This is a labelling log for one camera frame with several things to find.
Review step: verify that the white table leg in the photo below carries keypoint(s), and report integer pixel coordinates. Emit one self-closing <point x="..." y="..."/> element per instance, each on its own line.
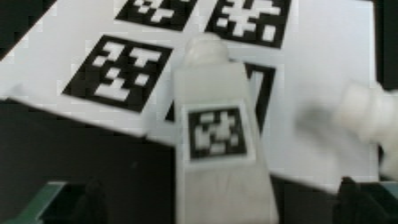
<point x="224" y="194"/>
<point x="366" y="116"/>

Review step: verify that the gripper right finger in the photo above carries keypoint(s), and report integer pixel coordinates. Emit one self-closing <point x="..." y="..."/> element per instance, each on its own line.
<point x="366" y="205"/>

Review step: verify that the AprilTag marker sheet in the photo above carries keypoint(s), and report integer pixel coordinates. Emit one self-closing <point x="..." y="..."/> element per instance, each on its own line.
<point x="92" y="63"/>

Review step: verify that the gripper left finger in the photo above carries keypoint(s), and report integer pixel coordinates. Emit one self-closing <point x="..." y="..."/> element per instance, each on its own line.
<point x="67" y="203"/>

